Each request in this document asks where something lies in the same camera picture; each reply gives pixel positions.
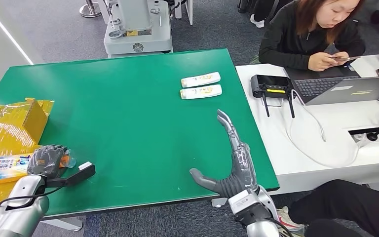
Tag white furniture panel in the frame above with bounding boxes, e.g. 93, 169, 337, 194
174, 0, 194, 26

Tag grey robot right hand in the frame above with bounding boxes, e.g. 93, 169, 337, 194
189, 109, 259, 199

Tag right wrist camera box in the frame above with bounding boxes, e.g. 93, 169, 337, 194
228, 188, 263, 217

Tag yellow plastic-wrapped cardboard box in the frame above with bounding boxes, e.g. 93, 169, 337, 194
0, 97, 55, 226

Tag white table foot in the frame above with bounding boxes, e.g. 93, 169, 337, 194
211, 197, 230, 209
40, 217, 84, 232

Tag white machine base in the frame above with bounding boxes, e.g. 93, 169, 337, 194
103, 0, 174, 56

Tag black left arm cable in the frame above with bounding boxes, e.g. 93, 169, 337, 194
0, 186, 65, 212

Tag person's legs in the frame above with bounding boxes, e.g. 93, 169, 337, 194
276, 179, 379, 237

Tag smartphone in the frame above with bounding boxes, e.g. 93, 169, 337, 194
335, 55, 362, 63

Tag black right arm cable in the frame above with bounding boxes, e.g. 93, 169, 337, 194
267, 217, 296, 237

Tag white shampoo bottle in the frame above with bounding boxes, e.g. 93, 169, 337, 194
180, 84, 223, 100
180, 72, 222, 88

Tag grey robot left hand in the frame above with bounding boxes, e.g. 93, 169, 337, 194
27, 145, 69, 180

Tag metal stanchion base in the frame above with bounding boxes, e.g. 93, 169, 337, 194
79, 0, 103, 18

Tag seated person with phone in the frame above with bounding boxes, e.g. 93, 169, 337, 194
259, 0, 367, 72

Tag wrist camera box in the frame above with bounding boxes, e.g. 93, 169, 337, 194
45, 161, 96, 189
228, 188, 263, 217

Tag white cable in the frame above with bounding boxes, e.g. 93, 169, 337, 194
286, 89, 364, 168

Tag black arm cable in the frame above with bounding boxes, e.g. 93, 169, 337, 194
267, 217, 296, 237
0, 186, 65, 212

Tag grey laptop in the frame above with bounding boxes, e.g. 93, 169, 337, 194
285, 67, 379, 106

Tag black remote controller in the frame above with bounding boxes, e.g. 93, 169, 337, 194
250, 74, 296, 119

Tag orange plastic bottle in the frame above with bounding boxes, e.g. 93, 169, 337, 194
0, 150, 77, 185

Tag white shoe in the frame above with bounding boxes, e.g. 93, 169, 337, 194
249, 14, 265, 29

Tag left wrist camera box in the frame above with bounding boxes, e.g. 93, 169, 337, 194
45, 161, 96, 189

